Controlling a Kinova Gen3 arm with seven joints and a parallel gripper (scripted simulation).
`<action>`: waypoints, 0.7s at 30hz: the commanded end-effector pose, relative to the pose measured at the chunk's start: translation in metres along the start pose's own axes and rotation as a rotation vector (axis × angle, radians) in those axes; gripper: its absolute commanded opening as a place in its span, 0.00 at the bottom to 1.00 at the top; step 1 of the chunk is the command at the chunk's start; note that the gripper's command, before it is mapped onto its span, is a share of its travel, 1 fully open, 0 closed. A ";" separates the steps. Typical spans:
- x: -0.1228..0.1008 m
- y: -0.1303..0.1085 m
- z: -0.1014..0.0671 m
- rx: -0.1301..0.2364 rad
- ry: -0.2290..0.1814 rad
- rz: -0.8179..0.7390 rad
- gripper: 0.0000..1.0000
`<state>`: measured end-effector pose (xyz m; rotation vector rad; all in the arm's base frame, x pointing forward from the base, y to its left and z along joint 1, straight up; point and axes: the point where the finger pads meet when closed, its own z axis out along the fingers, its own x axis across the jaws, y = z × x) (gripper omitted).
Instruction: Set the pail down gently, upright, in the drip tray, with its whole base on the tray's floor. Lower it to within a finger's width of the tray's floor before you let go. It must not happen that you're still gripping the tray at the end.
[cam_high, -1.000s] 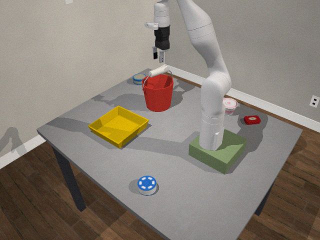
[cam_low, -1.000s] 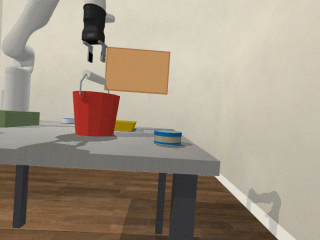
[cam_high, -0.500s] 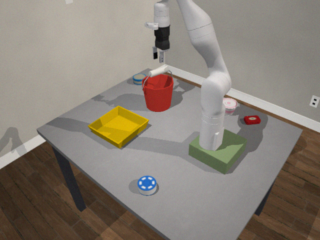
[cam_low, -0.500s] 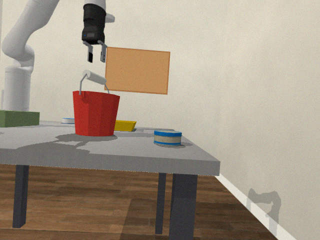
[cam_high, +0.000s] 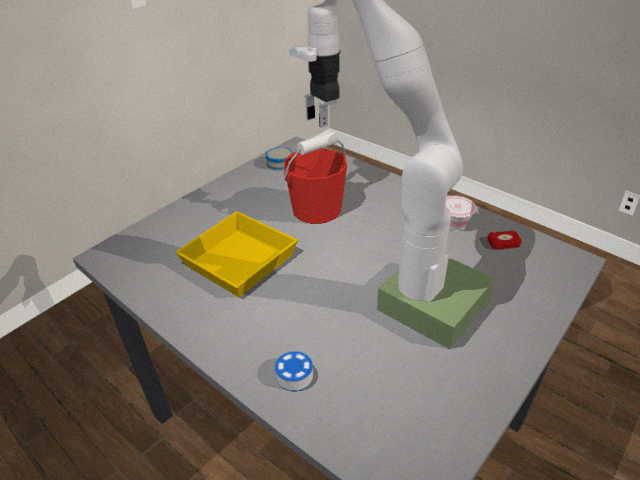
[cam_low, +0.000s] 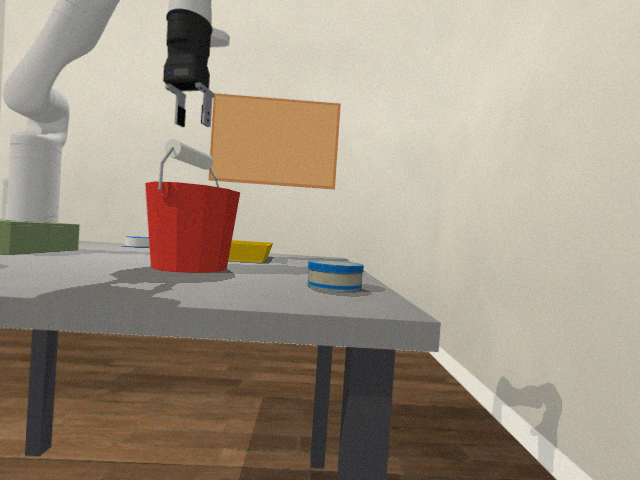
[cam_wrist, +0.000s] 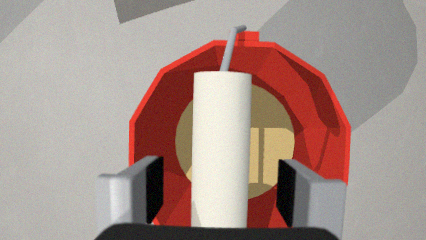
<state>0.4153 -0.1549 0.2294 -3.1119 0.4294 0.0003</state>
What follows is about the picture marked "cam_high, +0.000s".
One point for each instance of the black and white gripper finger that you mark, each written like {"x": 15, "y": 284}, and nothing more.
{"x": 310, "y": 107}
{"x": 323, "y": 112}

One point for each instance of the yellow square tray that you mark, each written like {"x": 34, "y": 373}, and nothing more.
{"x": 236, "y": 248}

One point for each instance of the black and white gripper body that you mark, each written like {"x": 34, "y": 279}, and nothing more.
{"x": 322, "y": 54}

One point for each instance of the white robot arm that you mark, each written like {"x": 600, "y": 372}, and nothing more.
{"x": 405, "y": 74}

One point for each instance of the red mint tin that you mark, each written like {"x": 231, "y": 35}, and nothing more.
{"x": 504, "y": 240}

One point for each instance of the white plastic cup with pink rim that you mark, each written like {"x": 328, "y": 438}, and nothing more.
{"x": 461, "y": 210}

